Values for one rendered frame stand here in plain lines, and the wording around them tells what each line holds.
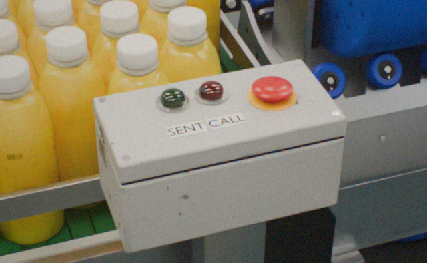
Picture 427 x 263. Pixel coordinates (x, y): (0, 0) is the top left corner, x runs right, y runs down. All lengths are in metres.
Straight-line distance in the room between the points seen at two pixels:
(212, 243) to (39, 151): 0.19
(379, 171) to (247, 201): 0.38
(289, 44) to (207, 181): 0.41
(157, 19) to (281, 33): 0.23
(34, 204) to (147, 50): 0.19
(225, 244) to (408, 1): 0.34
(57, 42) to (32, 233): 0.20
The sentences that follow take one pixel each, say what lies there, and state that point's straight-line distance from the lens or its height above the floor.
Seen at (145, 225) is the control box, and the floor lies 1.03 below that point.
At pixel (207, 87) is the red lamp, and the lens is 0.76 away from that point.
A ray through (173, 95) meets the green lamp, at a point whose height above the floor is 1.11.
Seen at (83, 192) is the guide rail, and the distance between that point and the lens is 0.88.
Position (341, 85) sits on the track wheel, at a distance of 1.04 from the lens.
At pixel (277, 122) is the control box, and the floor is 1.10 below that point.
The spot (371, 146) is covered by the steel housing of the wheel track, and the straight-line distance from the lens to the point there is 1.10.
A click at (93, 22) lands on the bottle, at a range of 0.97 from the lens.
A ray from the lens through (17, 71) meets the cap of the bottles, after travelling 0.83.
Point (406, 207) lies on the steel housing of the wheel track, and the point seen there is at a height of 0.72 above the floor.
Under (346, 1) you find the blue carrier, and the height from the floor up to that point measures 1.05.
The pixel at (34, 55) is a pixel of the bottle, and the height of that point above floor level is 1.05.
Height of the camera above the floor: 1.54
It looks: 37 degrees down
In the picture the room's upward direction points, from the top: straight up
